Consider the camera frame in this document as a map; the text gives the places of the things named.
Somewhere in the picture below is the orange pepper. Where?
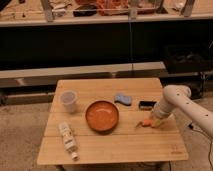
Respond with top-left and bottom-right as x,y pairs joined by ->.
135,119 -> 152,128

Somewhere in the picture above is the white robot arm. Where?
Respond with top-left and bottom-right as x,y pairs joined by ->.
151,85 -> 213,139

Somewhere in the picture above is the black rectangular block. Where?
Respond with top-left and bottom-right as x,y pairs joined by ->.
138,101 -> 155,110

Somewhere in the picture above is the blue sponge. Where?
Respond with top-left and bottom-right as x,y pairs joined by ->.
114,93 -> 132,106

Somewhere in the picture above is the orange bowl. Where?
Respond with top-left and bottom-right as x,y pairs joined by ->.
85,101 -> 119,132

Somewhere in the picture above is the wooden table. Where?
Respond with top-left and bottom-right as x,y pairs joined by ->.
37,78 -> 188,165

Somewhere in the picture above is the black box on shelf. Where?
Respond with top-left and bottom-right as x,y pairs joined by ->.
163,44 -> 213,73

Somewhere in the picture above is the white plastic bottle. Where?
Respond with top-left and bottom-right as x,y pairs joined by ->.
58,122 -> 78,161

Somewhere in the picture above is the clear plastic cup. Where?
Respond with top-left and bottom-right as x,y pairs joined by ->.
59,90 -> 77,113

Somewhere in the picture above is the black vertical cable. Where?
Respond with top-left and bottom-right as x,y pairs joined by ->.
128,18 -> 135,73

